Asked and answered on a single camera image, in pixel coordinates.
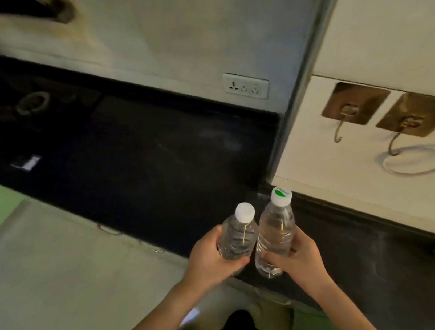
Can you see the person's left hand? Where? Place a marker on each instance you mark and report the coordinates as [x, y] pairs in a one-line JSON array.
[[206, 269]]

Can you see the person's right hand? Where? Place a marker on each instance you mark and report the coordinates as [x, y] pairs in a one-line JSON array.
[[307, 269]]

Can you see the clear plastic water bottle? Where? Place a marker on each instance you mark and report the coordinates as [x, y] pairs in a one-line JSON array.
[[237, 236]]

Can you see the green-marked cap water bottle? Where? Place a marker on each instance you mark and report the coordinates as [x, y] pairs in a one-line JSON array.
[[274, 227]]

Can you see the small blue packet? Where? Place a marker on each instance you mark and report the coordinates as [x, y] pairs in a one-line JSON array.
[[27, 163]]

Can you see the black gas stove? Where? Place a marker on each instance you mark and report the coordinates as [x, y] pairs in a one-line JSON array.
[[68, 107]]

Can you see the round stove burner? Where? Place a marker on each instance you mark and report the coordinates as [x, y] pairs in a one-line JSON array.
[[22, 109]]

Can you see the black range hood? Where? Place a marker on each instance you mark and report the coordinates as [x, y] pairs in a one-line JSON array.
[[55, 12]]

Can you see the adhesive metal wall hook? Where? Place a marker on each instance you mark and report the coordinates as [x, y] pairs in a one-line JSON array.
[[358, 100], [420, 112]]

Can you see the white wall socket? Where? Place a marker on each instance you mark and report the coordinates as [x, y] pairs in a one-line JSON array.
[[247, 86]]

